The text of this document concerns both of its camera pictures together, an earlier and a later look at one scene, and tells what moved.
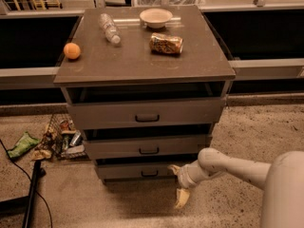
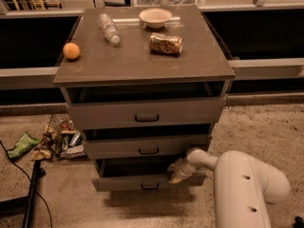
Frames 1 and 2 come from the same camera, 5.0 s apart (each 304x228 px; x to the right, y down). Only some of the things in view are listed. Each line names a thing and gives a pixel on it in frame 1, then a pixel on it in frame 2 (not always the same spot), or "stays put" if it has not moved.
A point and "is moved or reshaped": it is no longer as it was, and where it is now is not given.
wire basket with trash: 65,142 stays put
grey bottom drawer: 140,169 is moved or reshaped
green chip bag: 25,142 stays put
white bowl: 155,17 stays put
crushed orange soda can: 165,44 stays put
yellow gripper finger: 181,197 -> 175,180
